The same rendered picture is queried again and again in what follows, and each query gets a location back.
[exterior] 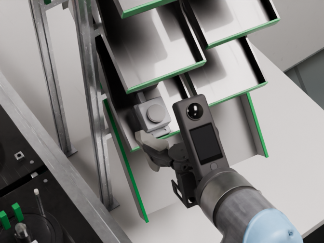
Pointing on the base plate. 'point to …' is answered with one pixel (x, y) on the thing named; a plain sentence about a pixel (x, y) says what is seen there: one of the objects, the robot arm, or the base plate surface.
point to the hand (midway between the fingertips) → (163, 121)
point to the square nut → (19, 156)
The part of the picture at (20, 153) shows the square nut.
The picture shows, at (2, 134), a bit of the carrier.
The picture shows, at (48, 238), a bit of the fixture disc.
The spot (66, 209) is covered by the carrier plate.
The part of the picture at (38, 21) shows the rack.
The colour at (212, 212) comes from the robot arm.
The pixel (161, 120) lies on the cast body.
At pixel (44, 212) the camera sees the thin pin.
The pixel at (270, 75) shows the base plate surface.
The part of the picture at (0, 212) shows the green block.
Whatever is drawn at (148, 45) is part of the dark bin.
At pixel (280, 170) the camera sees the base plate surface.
